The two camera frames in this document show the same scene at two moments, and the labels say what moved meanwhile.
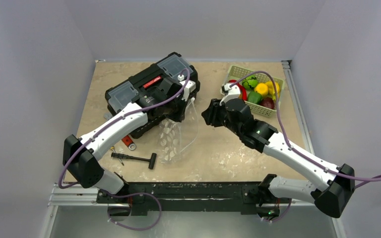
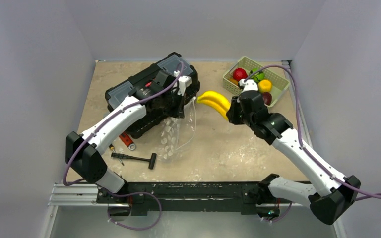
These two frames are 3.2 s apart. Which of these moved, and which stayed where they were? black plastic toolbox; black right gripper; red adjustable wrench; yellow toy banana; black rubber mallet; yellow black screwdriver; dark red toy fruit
Moved: dark red toy fruit; black right gripper; yellow toy banana
Stayed: red adjustable wrench; black rubber mallet; yellow black screwdriver; black plastic toolbox
